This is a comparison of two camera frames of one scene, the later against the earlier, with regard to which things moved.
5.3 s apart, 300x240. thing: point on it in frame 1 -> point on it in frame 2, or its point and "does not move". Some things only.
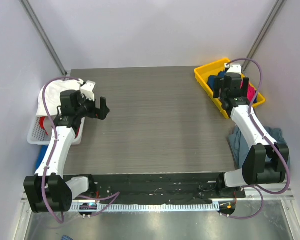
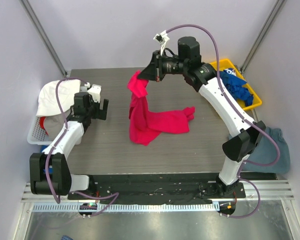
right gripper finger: x=219 y=83 -> x=149 y=73
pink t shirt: x=251 y=91 -> x=145 y=125
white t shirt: x=52 y=95 does not move
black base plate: x=145 y=189 does not move
